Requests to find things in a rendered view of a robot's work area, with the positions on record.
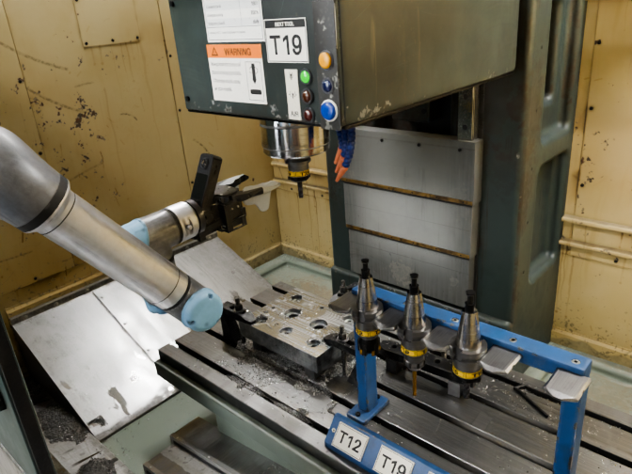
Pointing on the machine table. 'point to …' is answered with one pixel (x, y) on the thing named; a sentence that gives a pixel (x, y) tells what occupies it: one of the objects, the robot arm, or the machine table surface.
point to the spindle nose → (292, 140)
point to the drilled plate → (303, 354)
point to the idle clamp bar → (438, 366)
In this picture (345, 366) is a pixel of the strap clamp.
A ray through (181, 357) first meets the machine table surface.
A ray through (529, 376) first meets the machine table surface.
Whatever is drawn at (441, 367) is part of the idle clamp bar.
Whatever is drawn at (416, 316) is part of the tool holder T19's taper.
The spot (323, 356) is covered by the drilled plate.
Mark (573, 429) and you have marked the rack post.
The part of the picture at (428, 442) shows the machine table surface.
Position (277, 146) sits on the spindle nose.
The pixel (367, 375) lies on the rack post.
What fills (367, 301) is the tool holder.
